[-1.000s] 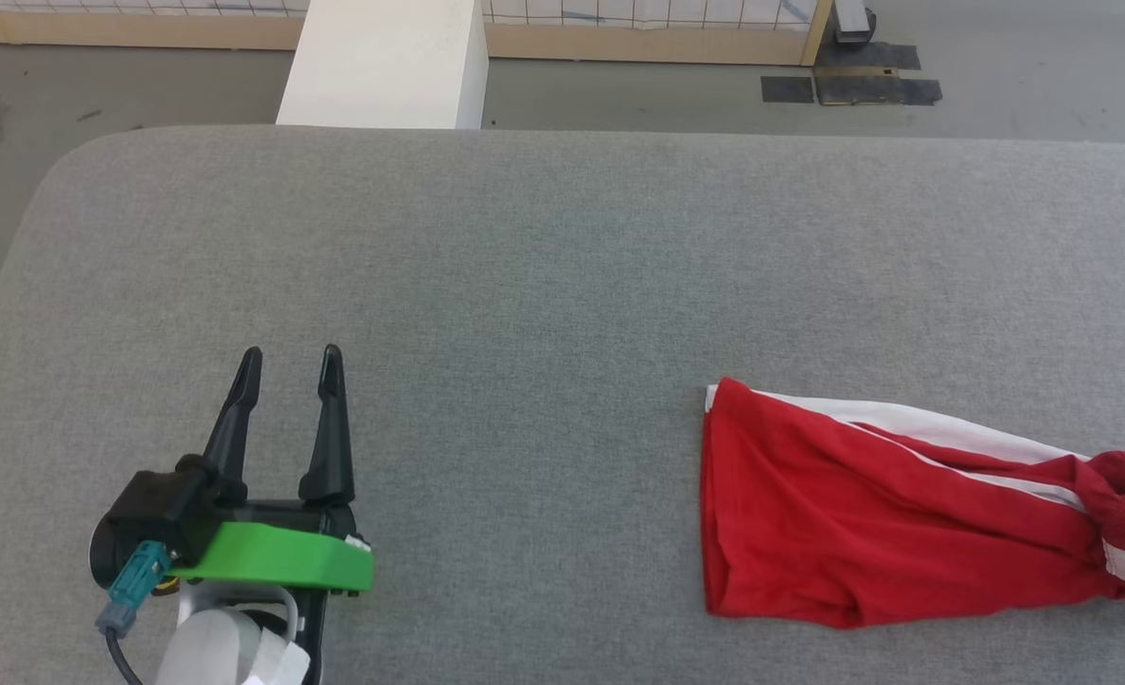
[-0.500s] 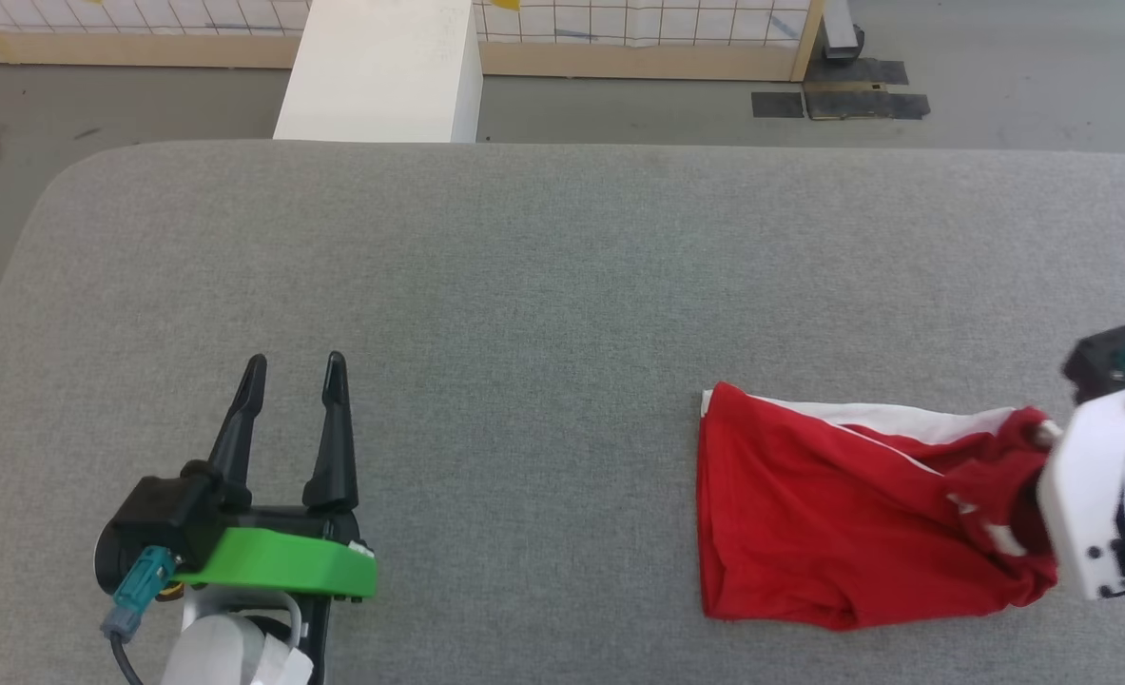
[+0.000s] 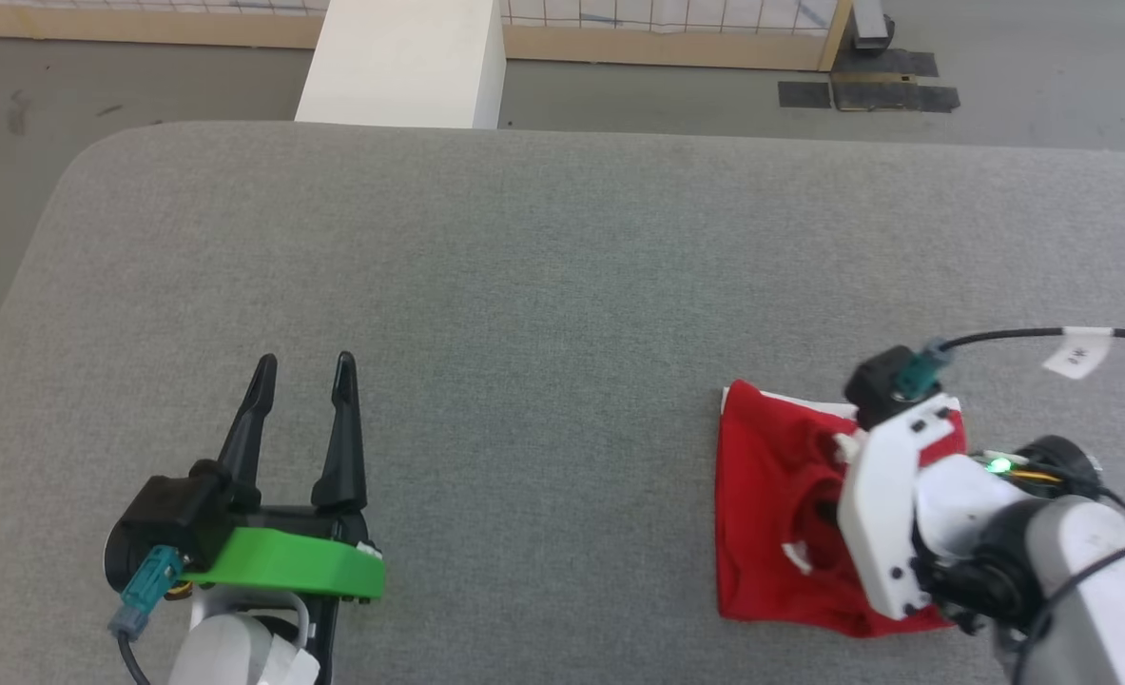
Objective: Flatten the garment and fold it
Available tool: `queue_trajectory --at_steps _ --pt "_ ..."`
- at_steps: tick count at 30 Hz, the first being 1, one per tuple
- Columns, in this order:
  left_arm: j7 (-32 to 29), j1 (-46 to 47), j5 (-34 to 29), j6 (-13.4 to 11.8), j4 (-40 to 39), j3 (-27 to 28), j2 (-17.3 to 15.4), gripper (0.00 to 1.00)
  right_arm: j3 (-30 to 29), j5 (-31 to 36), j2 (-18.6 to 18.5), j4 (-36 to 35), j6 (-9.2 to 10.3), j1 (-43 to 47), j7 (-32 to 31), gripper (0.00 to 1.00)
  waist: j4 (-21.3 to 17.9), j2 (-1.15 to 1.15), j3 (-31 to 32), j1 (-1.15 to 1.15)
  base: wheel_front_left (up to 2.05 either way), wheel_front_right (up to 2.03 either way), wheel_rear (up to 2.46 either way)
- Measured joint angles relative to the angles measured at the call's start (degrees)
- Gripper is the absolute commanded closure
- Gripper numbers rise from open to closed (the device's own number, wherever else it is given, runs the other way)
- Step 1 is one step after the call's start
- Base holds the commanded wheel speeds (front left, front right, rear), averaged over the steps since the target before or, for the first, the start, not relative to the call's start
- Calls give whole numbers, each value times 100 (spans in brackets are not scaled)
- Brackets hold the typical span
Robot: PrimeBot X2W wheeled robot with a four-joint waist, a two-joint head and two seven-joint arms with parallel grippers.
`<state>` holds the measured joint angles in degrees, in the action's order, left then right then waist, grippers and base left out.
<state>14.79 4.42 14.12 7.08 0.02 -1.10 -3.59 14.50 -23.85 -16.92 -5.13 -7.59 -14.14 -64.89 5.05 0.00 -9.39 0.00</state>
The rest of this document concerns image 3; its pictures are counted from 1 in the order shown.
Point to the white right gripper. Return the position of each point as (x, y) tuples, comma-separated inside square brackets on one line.
[(881, 504)]

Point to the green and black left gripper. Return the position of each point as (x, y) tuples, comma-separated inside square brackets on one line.
[(286, 561)]

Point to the grey metal post with caster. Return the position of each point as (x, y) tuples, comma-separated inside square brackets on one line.
[(871, 24)]

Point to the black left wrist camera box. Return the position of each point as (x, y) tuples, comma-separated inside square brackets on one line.
[(177, 509)]

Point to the white box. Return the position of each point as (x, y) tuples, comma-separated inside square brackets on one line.
[(400, 62)]

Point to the wooden framed lemon print partition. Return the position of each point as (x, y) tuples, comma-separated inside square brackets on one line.
[(619, 38)]

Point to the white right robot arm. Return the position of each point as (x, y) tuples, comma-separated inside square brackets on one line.
[(1095, 590)]

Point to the large black floor tape patch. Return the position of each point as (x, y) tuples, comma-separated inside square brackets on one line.
[(895, 90)]

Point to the red garment with white stripe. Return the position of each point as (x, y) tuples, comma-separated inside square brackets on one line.
[(766, 514)]

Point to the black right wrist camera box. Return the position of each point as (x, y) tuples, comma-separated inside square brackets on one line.
[(876, 385)]

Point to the small black floor tape patch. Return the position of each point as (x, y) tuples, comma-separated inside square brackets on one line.
[(804, 94)]

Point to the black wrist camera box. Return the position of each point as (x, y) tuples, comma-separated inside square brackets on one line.
[(876, 385), (177, 509)]

